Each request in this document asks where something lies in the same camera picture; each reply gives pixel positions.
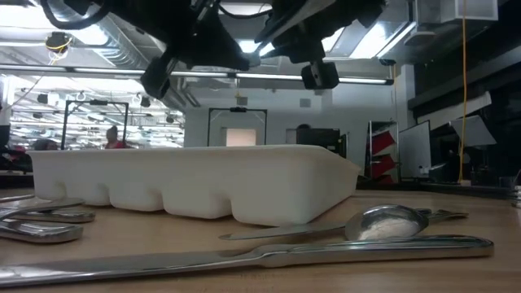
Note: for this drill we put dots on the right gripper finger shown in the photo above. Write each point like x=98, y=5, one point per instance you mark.
x=312, y=76
x=329, y=75

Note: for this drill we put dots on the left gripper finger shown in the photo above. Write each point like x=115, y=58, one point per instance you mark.
x=158, y=77

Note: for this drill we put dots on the white plastic cutlery tray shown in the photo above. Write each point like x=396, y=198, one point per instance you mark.
x=203, y=183

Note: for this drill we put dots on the silver spoon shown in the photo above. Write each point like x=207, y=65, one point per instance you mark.
x=382, y=224
x=16, y=198
x=61, y=202

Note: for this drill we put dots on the silver fork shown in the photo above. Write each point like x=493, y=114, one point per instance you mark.
x=517, y=197

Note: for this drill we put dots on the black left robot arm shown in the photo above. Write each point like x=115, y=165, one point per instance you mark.
x=142, y=16

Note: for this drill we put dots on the long ceiling light bar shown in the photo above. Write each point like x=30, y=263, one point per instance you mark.
x=268, y=76

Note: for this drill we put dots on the person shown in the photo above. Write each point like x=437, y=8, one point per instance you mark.
x=112, y=136
x=303, y=126
x=45, y=145

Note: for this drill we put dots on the black monitor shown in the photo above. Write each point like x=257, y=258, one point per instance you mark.
x=317, y=138

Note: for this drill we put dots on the red shelf rack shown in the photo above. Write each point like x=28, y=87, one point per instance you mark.
x=382, y=142

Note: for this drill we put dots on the white glowing screen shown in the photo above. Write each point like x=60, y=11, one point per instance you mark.
x=240, y=137

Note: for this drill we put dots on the black round ceiling fixture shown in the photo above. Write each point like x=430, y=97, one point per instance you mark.
x=58, y=40

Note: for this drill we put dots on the whiteboard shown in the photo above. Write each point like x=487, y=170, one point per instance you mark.
x=415, y=150

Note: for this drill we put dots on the white angled panel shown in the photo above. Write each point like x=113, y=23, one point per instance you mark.
x=474, y=132

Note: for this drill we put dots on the small grey wall box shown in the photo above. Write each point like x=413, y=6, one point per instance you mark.
x=242, y=101
x=305, y=103

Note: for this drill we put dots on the black gantry frame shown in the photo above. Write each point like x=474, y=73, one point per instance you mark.
x=238, y=109
x=64, y=130

